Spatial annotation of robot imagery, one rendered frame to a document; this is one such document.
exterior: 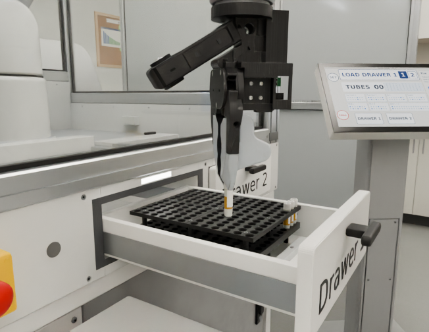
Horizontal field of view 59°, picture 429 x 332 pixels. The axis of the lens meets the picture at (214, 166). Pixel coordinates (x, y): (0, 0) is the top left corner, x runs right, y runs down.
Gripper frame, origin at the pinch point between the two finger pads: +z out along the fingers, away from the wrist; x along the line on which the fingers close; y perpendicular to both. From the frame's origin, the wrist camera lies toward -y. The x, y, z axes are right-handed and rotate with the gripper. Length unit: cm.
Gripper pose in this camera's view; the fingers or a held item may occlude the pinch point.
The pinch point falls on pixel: (222, 178)
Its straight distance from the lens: 47.4
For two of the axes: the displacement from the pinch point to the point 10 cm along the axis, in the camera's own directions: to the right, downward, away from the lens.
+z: 0.0, 9.8, 2.0
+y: 9.7, -0.4, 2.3
